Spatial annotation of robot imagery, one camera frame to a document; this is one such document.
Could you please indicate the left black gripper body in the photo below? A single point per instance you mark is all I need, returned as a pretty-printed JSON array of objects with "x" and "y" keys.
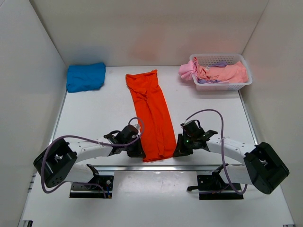
[{"x": 134, "y": 149}]

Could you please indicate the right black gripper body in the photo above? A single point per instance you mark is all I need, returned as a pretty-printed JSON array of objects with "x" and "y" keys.
[{"x": 186, "y": 144}]

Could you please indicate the orange t-shirt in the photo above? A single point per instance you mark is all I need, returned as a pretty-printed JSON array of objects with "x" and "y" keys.
[{"x": 158, "y": 139}]

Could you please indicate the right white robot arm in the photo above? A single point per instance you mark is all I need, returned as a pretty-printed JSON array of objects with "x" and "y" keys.
[{"x": 260, "y": 165}]

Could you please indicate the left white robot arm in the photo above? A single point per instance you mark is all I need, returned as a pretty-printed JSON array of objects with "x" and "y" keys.
[{"x": 61, "y": 161}]

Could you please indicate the pink t-shirt over basket edge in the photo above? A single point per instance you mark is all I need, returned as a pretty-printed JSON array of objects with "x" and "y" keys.
[{"x": 189, "y": 71}]

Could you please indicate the folded blue t-shirt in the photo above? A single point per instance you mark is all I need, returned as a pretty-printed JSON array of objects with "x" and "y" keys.
[{"x": 85, "y": 77}]

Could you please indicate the light pink t-shirt in basket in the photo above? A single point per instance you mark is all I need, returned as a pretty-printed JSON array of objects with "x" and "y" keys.
[{"x": 235, "y": 73}]

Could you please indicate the white plastic basket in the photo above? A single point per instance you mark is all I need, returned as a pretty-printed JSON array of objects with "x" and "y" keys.
[{"x": 208, "y": 59}]

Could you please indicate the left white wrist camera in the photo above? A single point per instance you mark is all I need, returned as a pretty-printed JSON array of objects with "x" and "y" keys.
[{"x": 137, "y": 126}]

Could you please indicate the aluminium rail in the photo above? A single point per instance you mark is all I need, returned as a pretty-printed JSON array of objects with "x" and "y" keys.
[{"x": 156, "y": 168}]

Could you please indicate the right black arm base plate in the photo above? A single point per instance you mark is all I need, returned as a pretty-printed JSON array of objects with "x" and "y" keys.
[{"x": 210, "y": 189}]

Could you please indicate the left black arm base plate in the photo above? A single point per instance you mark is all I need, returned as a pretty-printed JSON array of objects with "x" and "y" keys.
[{"x": 100, "y": 187}]

